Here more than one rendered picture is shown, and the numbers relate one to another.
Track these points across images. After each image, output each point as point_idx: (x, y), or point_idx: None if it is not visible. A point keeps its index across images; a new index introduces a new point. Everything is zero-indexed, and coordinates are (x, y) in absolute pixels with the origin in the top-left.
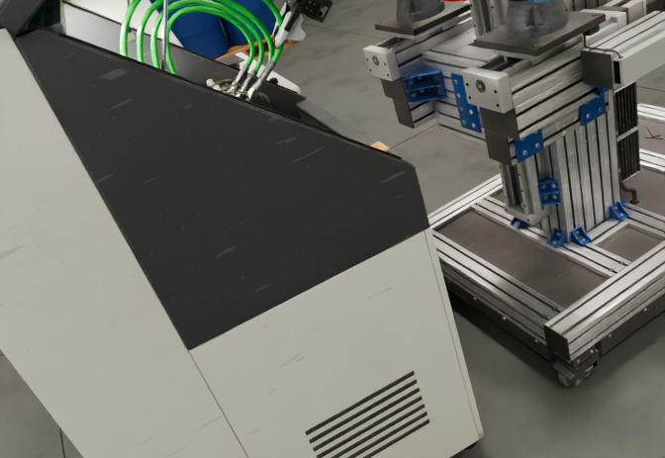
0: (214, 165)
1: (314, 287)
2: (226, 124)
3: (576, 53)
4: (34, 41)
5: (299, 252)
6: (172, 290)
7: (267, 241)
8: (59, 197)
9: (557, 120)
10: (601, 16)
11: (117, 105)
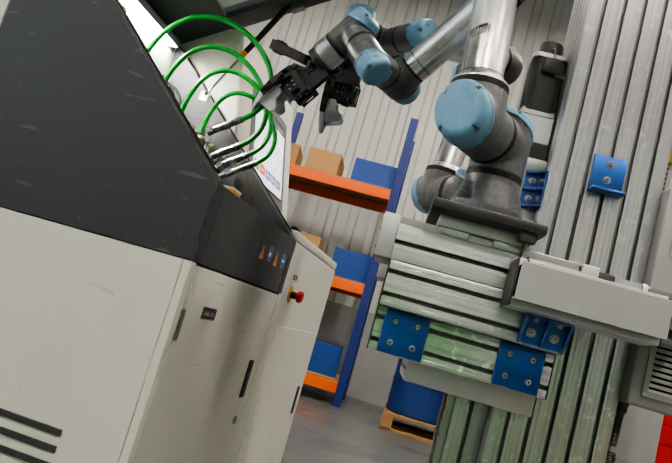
0: (76, 54)
1: (57, 223)
2: (107, 30)
3: (503, 262)
4: None
5: (72, 177)
6: None
7: (59, 145)
8: None
9: (457, 344)
10: (540, 224)
11: None
